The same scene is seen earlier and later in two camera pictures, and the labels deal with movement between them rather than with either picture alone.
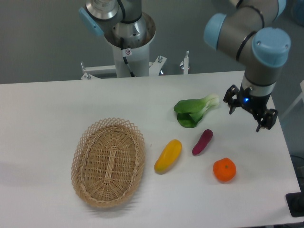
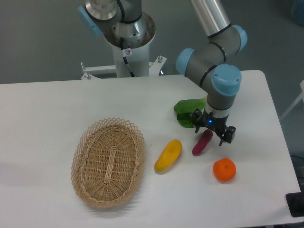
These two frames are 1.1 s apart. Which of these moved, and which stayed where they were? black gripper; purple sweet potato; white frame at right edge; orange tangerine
Moved: black gripper
Stayed: orange tangerine; purple sweet potato; white frame at right edge
